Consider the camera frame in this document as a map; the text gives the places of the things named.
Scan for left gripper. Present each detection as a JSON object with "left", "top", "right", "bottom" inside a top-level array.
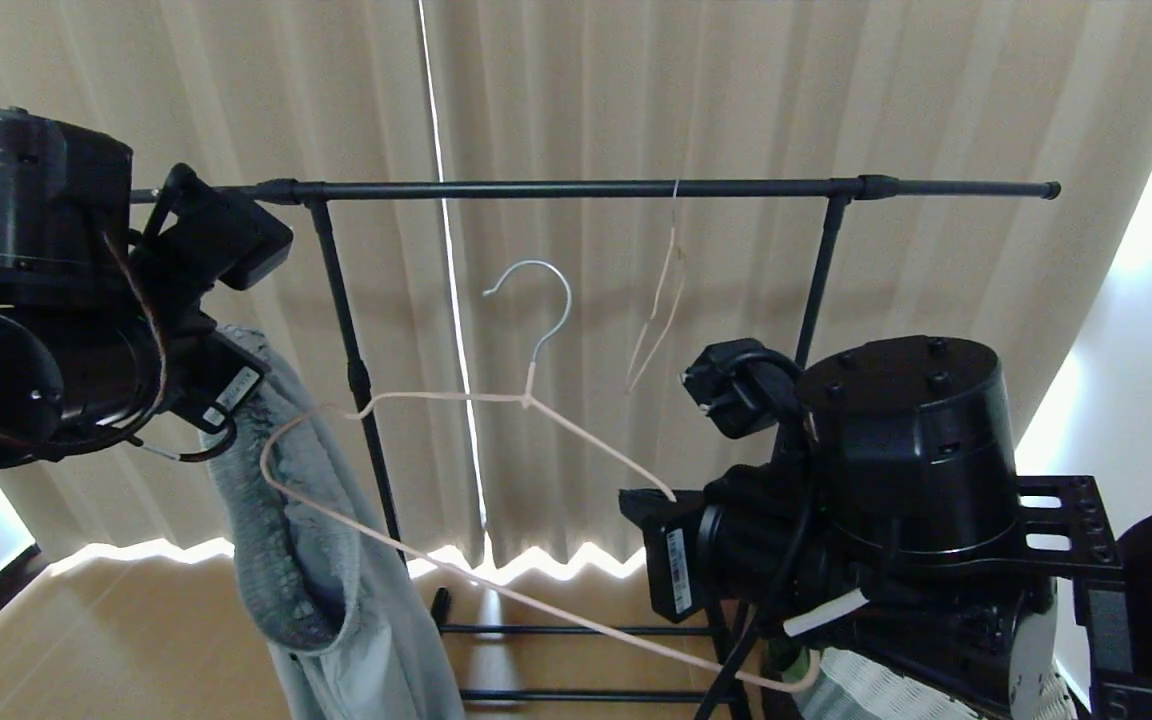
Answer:
[{"left": 151, "top": 313, "right": 273, "bottom": 437}]

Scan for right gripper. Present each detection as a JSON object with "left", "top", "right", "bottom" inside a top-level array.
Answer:
[{"left": 619, "top": 470, "right": 819, "bottom": 624}]

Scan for green garment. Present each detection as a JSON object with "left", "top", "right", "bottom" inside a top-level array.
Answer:
[{"left": 763, "top": 638, "right": 819, "bottom": 693}]

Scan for pale grey shorts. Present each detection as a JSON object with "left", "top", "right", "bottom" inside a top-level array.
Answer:
[{"left": 200, "top": 325, "right": 466, "bottom": 720}]

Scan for pink clothes hanger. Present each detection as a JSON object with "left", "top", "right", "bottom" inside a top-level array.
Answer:
[
  {"left": 259, "top": 259, "right": 824, "bottom": 695},
  {"left": 625, "top": 180, "right": 688, "bottom": 397}
]

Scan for white laundry basket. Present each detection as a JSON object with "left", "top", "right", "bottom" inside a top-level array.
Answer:
[{"left": 794, "top": 646, "right": 1079, "bottom": 720}]

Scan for black clothes rack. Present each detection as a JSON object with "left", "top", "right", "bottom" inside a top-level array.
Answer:
[{"left": 130, "top": 174, "right": 1063, "bottom": 720}]

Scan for beige curtain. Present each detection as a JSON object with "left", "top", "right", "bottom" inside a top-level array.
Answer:
[{"left": 0, "top": 0, "right": 1152, "bottom": 587}]

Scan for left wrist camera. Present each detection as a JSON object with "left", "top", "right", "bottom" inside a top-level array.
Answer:
[{"left": 141, "top": 163, "right": 295, "bottom": 292}]

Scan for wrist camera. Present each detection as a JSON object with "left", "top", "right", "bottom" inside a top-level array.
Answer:
[
  {"left": 680, "top": 339, "right": 805, "bottom": 442},
  {"left": 141, "top": 163, "right": 295, "bottom": 292}
]

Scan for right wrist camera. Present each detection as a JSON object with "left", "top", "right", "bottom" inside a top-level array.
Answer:
[{"left": 680, "top": 339, "right": 805, "bottom": 442}]

